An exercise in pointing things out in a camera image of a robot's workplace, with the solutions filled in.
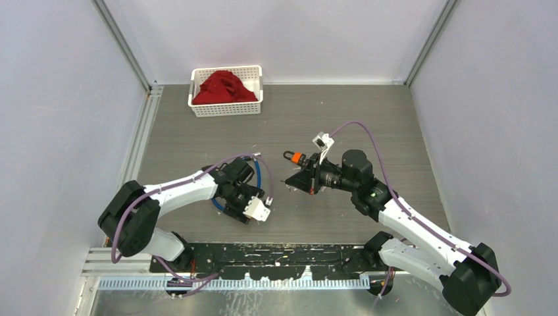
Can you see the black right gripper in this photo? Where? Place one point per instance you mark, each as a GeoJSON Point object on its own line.
{"type": "Point", "coordinates": [308, 178]}

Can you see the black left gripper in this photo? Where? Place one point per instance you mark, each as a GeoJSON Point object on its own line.
{"type": "Point", "coordinates": [237, 212]}

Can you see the orange black padlock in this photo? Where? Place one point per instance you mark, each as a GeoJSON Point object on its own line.
{"type": "Point", "coordinates": [297, 158]}

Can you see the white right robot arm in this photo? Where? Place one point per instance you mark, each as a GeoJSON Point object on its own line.
{"type": "Point", "coordinates": [465, 274]}

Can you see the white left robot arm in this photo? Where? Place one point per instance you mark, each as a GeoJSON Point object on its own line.
{"type": "Point", "coordinates": [130, 219]}

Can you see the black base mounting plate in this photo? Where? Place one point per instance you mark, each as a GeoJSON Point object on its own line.
{"type": "Point", "coordinates": [281, 261]}

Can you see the red cloth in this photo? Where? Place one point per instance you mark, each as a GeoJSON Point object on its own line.
{"type": "Point", "coordinates": [222, 87]}

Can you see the white perforated plastic basket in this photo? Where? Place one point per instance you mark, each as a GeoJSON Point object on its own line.
{"type": "Point", "coordinates": [250, 75]}

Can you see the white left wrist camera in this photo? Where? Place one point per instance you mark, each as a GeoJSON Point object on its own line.
{"type": "Point", "coordinates": [256, 209]}

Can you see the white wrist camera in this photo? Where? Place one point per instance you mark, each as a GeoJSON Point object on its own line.
{"type": "Point", "coordinates": [323, 142]}
{"type": "Point", "coordinates": [256, 209]}

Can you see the blue cable lock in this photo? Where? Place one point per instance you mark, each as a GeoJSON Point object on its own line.
{"type": "Point", "coordinates": [257, 172]}

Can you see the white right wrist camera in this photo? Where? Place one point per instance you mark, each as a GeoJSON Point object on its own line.
{"type": "Point", "coordinates": [323, 142]}

